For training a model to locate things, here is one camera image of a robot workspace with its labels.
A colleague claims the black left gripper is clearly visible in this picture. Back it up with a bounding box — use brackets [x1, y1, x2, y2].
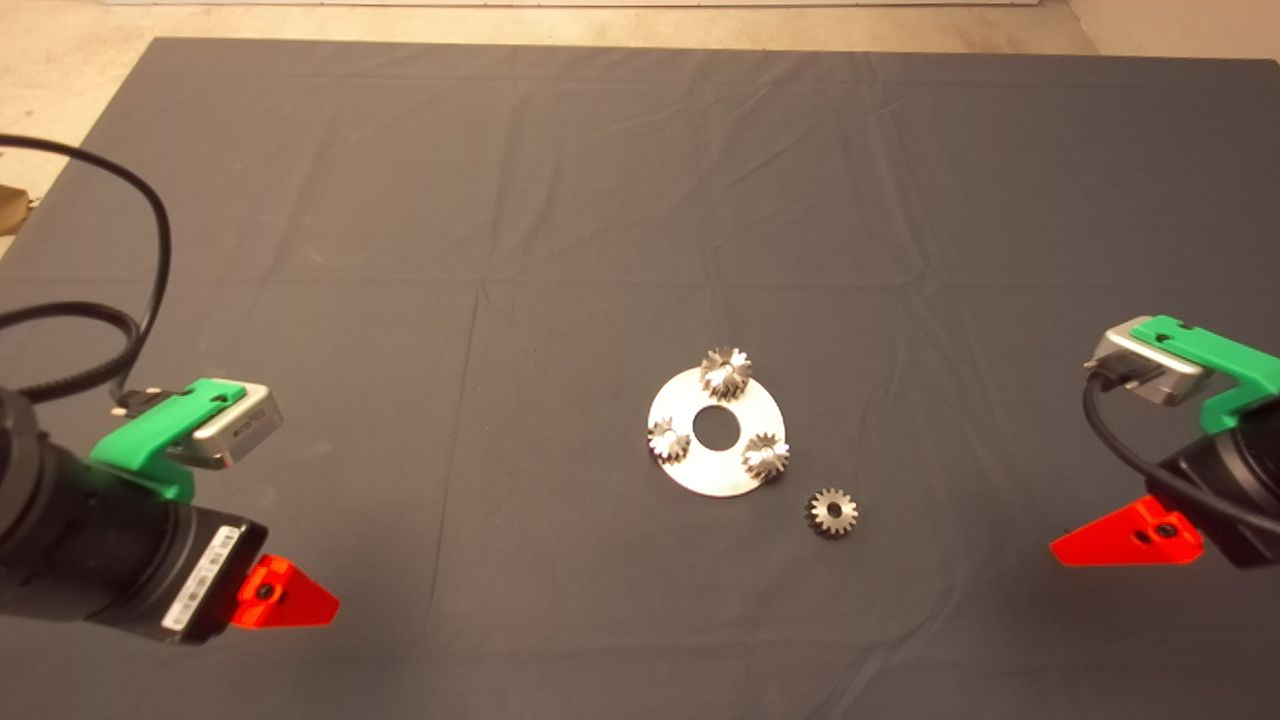
[100, 497, 341, 646]

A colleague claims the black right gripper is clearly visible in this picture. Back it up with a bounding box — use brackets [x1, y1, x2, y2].
[1050, 405, 1280, 571]

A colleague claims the small steel gear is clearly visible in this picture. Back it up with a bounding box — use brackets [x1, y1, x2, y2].
[741, 432, 792, 483]
[647, 417, 693, 466]
[803, 487, 860, 539]

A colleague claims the large steel gear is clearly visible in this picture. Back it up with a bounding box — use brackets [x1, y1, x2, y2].
[699, 346, 754, 403]

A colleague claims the round metal plate with pins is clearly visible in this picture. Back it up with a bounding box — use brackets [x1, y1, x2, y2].
[647, 365, 788, 499]

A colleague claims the small brown box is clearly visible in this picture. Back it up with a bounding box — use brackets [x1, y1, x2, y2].
[0, 183, 43, 237]

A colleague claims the dark grey table cloth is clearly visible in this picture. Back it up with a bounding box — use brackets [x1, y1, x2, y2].
[0, 37, 1280, 720]

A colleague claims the black right camera cable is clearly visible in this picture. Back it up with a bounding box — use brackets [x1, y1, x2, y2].
[1080, 368, 1280, 536]

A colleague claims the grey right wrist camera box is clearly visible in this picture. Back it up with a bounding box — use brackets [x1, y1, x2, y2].
[1083, 318, 1211, 408]

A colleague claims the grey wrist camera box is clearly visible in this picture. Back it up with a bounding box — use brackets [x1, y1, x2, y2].
[1083, 318, 1211, 408]
[185, 385, 285, 471]

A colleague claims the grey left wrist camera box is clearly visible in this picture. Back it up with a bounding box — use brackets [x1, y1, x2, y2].
[185, 385, 285, 471]

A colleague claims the green right camera mount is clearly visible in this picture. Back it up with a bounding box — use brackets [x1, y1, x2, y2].
[1130, 315, 1280, 436]

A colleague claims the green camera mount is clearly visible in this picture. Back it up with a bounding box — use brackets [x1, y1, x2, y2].
[90, 378, 248, 503]
[1130, 315, 1280, 436]

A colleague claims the green left camera mount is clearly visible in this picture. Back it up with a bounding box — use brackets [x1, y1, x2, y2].
[90, 378, 248, 503]

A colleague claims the thick black corrugated cable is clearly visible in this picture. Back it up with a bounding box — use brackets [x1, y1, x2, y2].
[0, 300, 143, 403]

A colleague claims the thin black left camera cable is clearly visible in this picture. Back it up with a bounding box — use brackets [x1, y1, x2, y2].
[0, 133, 173, 411]

